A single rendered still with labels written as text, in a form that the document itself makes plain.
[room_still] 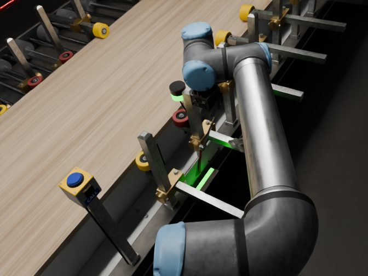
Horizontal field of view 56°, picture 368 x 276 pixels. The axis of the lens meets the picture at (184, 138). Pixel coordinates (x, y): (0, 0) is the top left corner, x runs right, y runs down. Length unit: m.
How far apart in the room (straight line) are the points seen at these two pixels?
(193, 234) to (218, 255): 0.05
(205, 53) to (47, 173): 0.84
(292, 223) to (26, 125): 1.43
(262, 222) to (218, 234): 0.07
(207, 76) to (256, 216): 0.49
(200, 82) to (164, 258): 0.55
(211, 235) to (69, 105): 1.32
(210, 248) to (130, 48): 1.56
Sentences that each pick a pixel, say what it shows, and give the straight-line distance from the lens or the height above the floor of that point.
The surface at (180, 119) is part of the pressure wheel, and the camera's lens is 1.45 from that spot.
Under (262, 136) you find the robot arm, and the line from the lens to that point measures 0.68.
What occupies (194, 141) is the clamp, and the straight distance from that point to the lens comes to 1.40.
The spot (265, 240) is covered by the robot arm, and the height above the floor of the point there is 1.44.
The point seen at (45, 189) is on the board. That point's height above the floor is 0.90.
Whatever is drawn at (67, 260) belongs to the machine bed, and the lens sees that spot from 1.45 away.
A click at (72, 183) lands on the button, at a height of 1.23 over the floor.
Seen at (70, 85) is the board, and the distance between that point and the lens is 1.86.
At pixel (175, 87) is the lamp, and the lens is 1.26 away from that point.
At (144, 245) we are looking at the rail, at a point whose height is 0.70.
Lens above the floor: 1.92
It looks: 47 degrees down
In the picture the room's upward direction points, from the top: 15 degrees counter-clockwise
